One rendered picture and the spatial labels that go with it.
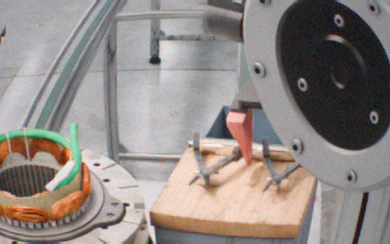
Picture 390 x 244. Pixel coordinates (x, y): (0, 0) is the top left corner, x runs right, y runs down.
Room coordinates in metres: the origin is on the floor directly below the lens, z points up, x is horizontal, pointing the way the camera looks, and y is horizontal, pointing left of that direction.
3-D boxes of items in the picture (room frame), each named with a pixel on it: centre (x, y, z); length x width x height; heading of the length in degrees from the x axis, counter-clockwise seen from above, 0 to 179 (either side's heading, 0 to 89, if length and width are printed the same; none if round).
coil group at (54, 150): (0.90, 0.20, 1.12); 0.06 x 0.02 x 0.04; 80
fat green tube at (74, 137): (0.83, 0.15, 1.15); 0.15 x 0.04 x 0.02; 170
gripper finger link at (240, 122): (0.95, -0.08, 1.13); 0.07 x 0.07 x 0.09; 75
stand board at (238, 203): (0.93, -0.06, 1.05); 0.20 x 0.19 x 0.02; 164
